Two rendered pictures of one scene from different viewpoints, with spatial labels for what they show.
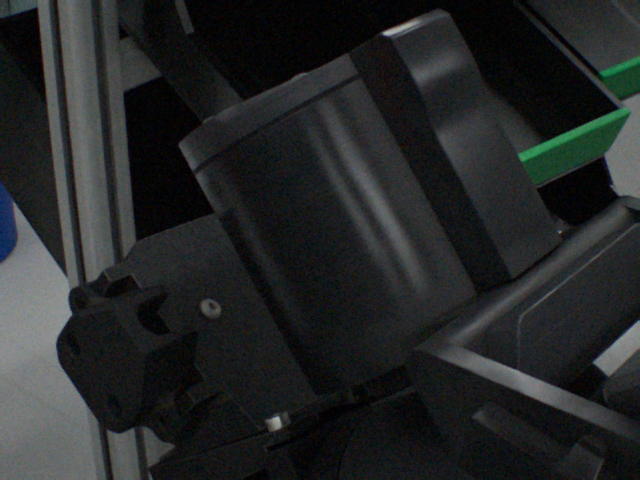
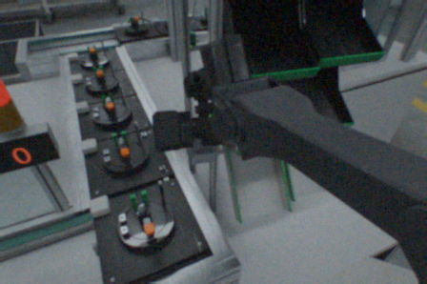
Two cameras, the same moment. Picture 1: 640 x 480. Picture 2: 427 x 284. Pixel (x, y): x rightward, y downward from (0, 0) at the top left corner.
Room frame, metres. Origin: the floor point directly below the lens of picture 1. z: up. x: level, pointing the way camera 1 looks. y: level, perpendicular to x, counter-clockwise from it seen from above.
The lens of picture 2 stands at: (-0.06, -0.14, 1.58)
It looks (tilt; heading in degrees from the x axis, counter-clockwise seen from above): 41 degrees down; 26
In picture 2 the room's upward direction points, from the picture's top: straight up
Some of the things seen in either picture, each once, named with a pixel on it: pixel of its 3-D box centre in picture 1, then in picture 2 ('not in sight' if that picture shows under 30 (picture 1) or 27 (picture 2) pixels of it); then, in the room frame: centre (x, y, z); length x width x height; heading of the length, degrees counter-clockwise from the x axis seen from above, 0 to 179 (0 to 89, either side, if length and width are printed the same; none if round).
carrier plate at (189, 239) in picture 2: not in sight; (147, 227); (0.21, 0.18, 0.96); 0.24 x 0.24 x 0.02; 50
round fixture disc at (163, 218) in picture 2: not in sight; (146, 222); (0.21, 0.18, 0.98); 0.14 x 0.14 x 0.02
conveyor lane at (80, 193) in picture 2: not in sight; (117, 131); (0.52, 0.55, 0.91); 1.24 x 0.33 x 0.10; 50
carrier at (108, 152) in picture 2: not in sight; (123, 149); (0.38, 0.37, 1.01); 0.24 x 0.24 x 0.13; 50
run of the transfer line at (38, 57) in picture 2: not in sight; (217, 29); (1.67, 0.66, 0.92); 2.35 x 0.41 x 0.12; 140
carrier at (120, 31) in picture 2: not in sight; (134, 24); (1.28, 1.03, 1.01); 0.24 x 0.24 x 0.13; 50
